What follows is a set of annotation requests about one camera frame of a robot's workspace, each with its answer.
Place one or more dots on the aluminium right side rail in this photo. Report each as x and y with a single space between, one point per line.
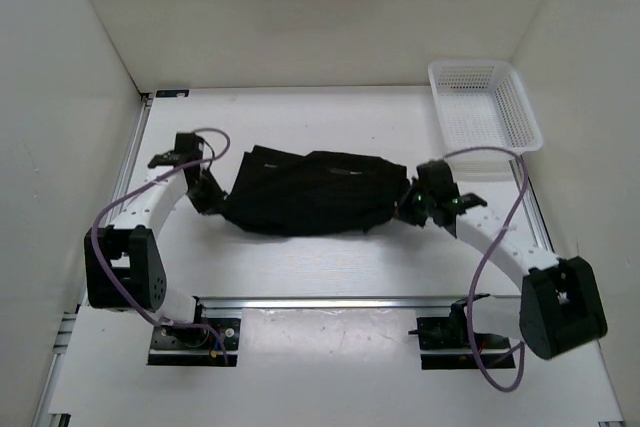
539 226

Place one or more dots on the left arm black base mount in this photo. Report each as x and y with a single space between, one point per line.
215 346

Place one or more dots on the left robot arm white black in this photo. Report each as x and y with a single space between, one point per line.
124 269

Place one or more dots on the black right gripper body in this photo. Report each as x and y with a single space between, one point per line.
415 206

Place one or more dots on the aluminium front rail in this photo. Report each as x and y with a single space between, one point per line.
328 303

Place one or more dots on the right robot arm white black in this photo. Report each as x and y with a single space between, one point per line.
559 308

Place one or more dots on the white perforated plastic basket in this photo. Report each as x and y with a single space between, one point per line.
482 105

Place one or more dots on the black shorts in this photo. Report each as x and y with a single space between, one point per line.
277 193

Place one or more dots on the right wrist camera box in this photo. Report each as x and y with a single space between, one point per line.
435 178

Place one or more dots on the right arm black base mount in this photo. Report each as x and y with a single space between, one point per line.
444 343

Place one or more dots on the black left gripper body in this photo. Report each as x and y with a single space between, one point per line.
206 195

